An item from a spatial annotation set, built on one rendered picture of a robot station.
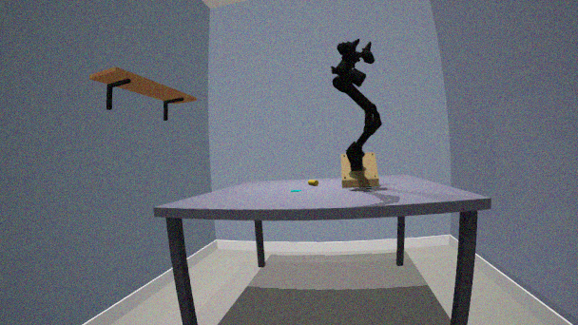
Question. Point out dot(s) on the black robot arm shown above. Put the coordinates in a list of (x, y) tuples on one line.
[(346, 77)]

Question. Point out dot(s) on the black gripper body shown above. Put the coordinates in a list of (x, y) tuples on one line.
[(366, 55)]

